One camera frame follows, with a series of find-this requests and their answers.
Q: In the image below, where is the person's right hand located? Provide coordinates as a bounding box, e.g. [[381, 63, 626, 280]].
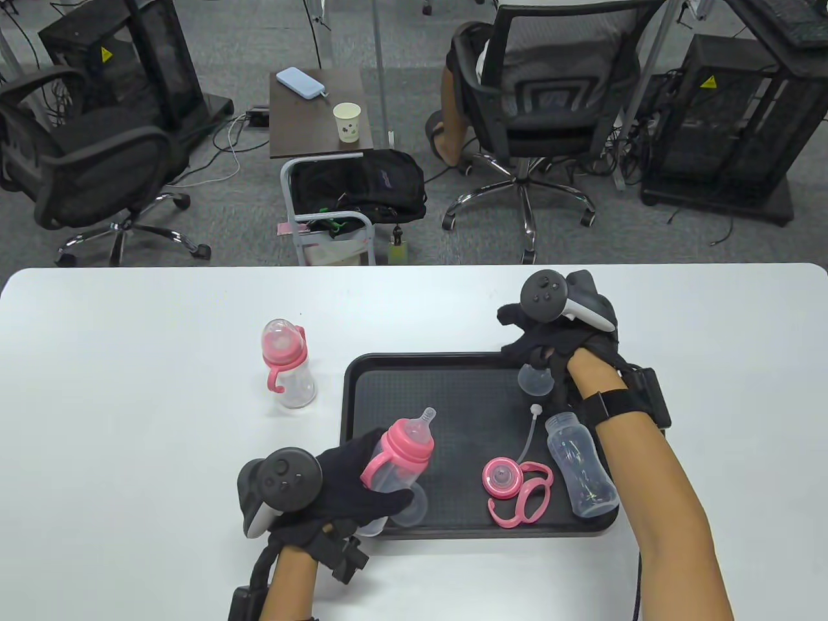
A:
[[497, 303, 627, 413]]

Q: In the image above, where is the person's left hand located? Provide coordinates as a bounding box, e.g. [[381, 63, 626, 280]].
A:
[[265, 427, 416, 552]]

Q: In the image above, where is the clear dome bottle cap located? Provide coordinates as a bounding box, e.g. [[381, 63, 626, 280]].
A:
[[261, 318, 300, 355], [517, 362, 554, 397], [390, 485, 430, 527]]

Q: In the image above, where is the grey handheld controller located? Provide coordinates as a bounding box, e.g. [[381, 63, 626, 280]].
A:
[[520, 270, 616, 332], [237, 448, 323, 539]]

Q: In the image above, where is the clear plastic baby bottle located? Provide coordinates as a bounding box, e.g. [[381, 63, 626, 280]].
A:
[[358, 450, 429, 538], [545, 412, 620, 520], [272, 359, 318, 409]]

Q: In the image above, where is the pink collar with nipple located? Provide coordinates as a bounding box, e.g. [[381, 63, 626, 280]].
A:
[[380, 408, 437, 464], [481, 457, 523, 501], [261, 336, 307, 367]]

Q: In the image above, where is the person's left forearm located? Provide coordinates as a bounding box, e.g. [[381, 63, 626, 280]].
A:
[[259, 545, 319, 621]]

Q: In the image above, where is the person's right forearm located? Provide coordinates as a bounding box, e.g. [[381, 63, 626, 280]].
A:
[[567, 348, 735, 621]]

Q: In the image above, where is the black plastic tray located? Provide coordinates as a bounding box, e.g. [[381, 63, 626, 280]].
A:
[[340, 351, 620, 541]]

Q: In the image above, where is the black wrist battery box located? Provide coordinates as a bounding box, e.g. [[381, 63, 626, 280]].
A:
[[629, 367, 673, 429], [228, 585, 267, 621]]

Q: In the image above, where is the grey slanted desk leg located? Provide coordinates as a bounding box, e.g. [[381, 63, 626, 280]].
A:
[[615, 0, 688, 193]]

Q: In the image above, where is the black backpack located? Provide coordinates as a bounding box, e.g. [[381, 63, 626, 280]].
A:
[[289, 149, 428, 225]]

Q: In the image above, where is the white plastic bag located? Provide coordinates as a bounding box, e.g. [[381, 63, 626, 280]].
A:
[[303, 228, 364, 266]]

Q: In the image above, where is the black sandal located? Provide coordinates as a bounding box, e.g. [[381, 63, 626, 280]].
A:
[[425, 110, 468, 168]]

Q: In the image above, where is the black mesh office chair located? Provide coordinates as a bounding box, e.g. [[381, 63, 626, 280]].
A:
[[442, 0, 670, 265], [0, 65, 212, 268]]

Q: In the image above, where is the black mesh equipment cabinet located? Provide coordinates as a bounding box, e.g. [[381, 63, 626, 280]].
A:
[[640, 32, 828, 227], [38, 0, 235, 133]]

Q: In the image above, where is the white paper cup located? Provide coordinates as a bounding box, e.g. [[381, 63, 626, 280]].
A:
[[332, 102, 361, 144]]

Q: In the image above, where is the grey metal pole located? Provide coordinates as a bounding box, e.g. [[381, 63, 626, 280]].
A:
[[372, 0, 397, 148]]

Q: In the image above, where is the light blue power bank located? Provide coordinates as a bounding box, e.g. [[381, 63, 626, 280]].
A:
[[276, 67, 330, 102]]

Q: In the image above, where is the white desk leg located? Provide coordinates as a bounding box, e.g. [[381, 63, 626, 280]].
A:
[[304, 0, 334, 71]]

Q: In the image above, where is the black keyboard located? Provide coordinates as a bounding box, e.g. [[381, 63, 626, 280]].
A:
[[763, 0, 828, 51]]

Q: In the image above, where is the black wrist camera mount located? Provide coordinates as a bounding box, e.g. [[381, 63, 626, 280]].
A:
[[309, 527, 370, 586]]

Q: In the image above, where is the tangle of black cables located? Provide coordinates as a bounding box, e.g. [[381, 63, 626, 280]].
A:
[[582, 97, 670, 185]]

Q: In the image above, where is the brown side table white frame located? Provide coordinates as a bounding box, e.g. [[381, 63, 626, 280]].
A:
[[268, 65, 377, 267]]

